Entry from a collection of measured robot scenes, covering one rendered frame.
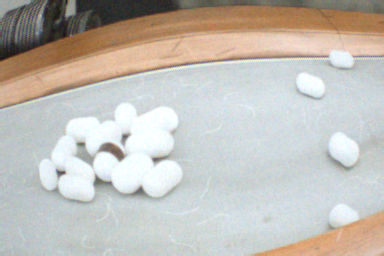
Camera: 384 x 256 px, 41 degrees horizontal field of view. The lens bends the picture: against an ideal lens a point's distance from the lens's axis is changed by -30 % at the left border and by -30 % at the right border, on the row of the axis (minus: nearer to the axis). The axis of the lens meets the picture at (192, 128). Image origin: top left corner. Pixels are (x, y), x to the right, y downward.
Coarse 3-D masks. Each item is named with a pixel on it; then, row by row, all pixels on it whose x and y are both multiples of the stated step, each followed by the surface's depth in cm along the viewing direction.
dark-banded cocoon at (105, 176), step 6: (120, 144) 49; (96, 156) 47; (102, 156) 47; (108, 156) 47; (96, 162) 47; (102, 162) 46; (108, 162) 46; (114, 162) 47; (96, 168) 47; (102, 168) 46; (108, 168) 46; (96, 174) 47; (102, 174) 47; (108, 174) 47; (108, 180) 47
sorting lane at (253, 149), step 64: (256, 64) 61; (320, 64) 61; (0, 128) 58; (64, 128) 55; (192, 128) 53; (256, 128) 52; (320, 128) 51; (0, 192) 47; (192, 192) 46; (256, 192) 45; (320, 192) 43
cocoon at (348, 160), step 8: (336, 136) 45; (344, 136) 45; (336, 144) 45; (344, 144) 44; (352, 144) 44; (336, 152) 45; (344, 152) 44; (352, 152) 44; (344, 160) 44; (352, 160) 44
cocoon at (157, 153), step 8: (136, 136) 49; (144, 136) 49; (152, 136) 49; (160, 136) 49; (168, 136) 49; (128, 144) 49; (136, 144) 48; (144, 144) 49; (152, 144) 49; (160, 144) 49; (168, 144) 49; (128, 152) 49; (144, 152) 49; (152, 152) 49; (160, 152) 49; (168, 152) 49
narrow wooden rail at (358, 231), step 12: (372, 216) 35; (336, 228) 35; (348, 228) 34; (360, 228) 34; (372, 228) 33; (312, 240) 34; (324, 240) 34; (336, 240) 34; (348, 240) 33; (360, 240) 33; (372, 240) 32; (264, 252) 35; (276, 252) 34; (288, 252) 34; (300, 252) 34; (312, 252) 33; (324, 252) 33; (336, 252) 33; (348, 252) 32; (360, 252) 32; (372, 252) 31
